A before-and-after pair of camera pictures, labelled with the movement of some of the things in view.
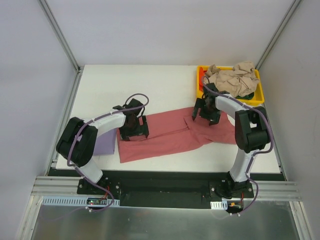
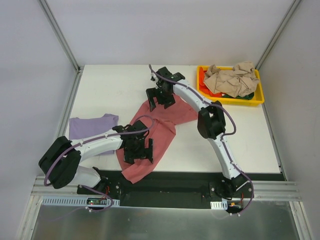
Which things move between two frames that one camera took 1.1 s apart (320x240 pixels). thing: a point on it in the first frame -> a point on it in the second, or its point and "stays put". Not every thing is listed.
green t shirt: [248, 97] stays put
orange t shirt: [201, 73] stays put
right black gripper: [207, 116] -> [161, 95]
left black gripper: [135, 135] -> [137, 153]
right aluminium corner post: [272, 44] stays put
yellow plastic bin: [258, 97] stays put
